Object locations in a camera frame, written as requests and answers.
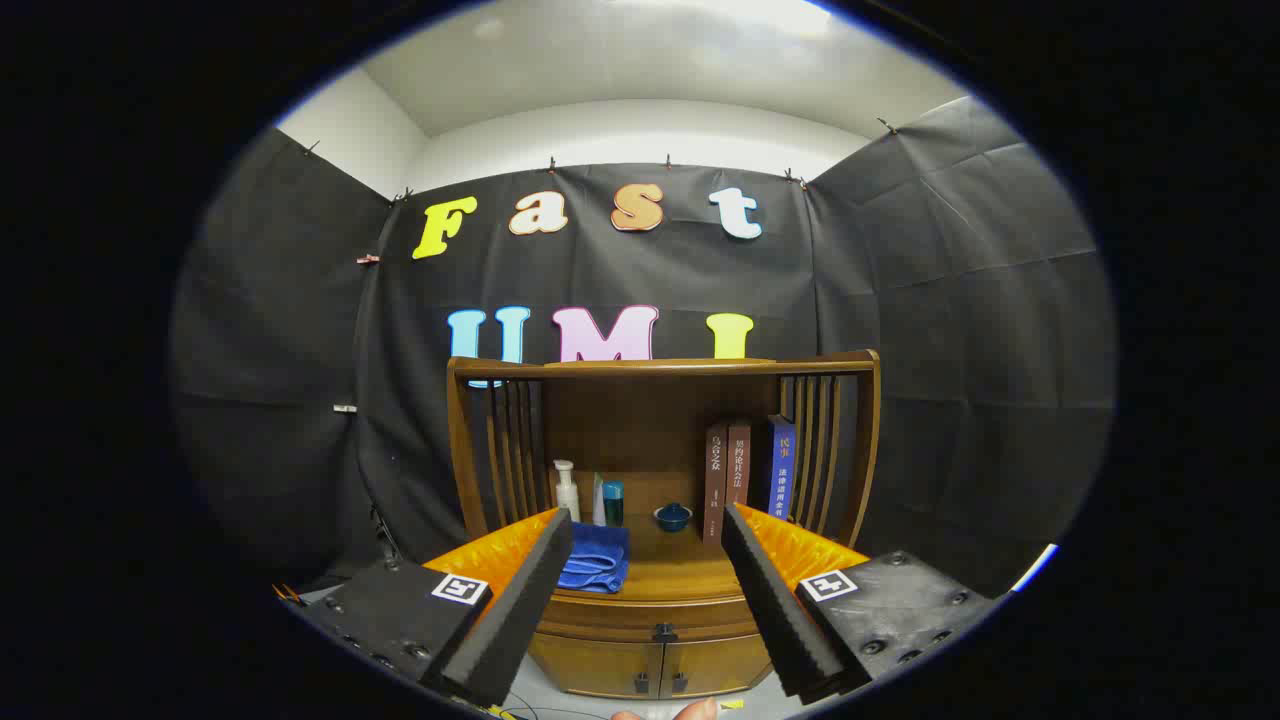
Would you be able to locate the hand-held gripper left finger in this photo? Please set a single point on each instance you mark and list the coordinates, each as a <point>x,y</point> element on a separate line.
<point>520,600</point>

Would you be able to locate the blue book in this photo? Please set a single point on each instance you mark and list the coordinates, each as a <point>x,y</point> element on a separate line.
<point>782,465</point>

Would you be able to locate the white pump bottle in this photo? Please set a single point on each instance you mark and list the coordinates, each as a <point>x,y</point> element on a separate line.
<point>567,495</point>

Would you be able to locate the blue folded towel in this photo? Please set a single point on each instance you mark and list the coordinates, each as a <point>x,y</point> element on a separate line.
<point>595,560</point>

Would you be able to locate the teal capped bottle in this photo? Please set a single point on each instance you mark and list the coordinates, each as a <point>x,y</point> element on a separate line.
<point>613,505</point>

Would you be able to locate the brown wooden cabinet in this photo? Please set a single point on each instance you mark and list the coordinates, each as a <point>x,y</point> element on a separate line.
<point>640,420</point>

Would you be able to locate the wooden cabinet door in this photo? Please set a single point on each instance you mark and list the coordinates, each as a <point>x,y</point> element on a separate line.
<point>595,665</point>
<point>715,665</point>

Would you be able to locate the wooden countertop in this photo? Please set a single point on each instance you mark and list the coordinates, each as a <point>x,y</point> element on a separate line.
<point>670,570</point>

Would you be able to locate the blue lidded teacup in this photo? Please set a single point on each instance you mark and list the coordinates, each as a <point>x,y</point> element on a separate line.
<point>673,518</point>

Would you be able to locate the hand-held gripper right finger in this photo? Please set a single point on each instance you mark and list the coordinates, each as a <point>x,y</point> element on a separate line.
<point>775,600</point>

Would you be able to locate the dark brown book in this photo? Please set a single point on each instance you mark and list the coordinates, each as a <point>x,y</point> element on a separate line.
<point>715,480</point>

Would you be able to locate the reddish brown book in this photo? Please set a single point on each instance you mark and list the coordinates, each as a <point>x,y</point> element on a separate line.
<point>739,465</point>

